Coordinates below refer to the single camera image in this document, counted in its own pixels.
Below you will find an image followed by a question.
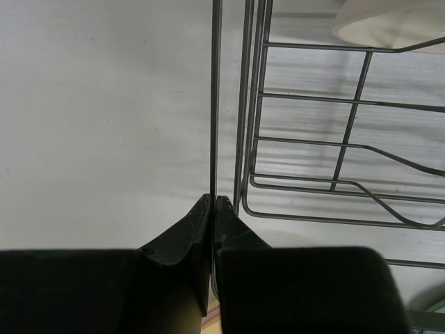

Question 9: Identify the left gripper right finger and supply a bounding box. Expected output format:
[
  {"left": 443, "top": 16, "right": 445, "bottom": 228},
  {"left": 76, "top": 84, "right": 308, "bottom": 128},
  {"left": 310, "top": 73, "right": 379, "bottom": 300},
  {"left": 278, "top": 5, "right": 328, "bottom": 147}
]
[{"left": 213, "top": 196, "right": 271, "bottom": 251}]

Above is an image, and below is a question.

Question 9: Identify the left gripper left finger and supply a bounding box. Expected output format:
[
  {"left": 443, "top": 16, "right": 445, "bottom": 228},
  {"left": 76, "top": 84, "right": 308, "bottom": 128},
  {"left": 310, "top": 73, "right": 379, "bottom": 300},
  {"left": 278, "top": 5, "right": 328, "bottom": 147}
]
[{"left": 135, "top": 193, "right": 211, "bottom": 315}]

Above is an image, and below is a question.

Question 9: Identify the black wire dish rack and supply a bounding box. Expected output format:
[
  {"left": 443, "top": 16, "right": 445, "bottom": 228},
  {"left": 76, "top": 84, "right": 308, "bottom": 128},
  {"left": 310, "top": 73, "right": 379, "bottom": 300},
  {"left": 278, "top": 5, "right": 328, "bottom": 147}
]
[{"left": 213, "top": 1, "right": 444, "bottom": 308}]

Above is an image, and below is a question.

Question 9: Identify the cream white plastic plate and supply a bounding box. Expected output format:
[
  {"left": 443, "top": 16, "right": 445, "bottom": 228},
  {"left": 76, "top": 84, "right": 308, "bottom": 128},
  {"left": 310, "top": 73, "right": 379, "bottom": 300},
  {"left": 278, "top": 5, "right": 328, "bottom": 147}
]
[{"left": 332, "top": 0, "right": 444, "bottom": 49}]

